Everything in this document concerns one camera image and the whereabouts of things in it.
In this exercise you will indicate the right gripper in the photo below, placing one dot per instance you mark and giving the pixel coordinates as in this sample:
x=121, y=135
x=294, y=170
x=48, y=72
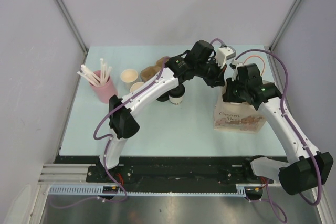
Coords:
x=228, y=96

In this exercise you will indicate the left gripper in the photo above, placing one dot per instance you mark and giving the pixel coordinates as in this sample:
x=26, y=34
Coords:
x=218, y=78

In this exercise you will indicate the paper takeout bag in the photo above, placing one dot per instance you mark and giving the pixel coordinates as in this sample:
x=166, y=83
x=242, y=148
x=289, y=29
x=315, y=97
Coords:
x=236, y=117

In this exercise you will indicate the black cup lid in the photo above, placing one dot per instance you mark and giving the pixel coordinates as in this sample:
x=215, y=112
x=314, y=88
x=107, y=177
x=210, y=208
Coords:
x=177, y=92

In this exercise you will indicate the white paper cup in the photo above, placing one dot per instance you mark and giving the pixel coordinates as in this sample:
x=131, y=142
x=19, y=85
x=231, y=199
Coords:
x=176, y=100

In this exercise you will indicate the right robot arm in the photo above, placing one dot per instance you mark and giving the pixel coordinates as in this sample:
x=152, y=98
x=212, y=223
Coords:
x=306, y=166

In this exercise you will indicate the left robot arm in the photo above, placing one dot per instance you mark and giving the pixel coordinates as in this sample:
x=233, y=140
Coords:
x=123, y=111

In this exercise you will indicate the black lid stack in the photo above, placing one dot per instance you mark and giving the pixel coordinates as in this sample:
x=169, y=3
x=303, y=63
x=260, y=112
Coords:
x=163, y=98

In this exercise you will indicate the cardboard cup carrier stack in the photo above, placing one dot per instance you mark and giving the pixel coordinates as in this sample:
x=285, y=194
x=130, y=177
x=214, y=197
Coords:
x=150, y=71

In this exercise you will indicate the green cup stack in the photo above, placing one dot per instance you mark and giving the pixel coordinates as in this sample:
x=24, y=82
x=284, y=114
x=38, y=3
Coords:
x=135, y=86

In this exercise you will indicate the white wrapped straws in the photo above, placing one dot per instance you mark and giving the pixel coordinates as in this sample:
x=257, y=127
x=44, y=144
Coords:
x=100, y=77

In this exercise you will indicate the pink straw holder cup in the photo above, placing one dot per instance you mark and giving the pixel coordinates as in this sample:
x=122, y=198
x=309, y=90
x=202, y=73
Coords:
x=105, y=92

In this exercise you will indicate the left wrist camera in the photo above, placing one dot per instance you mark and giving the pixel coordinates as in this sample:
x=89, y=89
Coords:
x=225, y=54

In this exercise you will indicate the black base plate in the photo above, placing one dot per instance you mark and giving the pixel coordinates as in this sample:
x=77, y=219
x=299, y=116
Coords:
x=229, y=169

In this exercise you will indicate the white cable duct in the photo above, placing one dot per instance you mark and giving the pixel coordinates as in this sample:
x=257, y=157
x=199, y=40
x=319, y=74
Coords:
x=109, y=190

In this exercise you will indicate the aluminium rail frame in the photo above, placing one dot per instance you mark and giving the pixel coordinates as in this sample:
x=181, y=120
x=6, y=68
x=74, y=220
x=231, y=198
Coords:
x=72, y=174

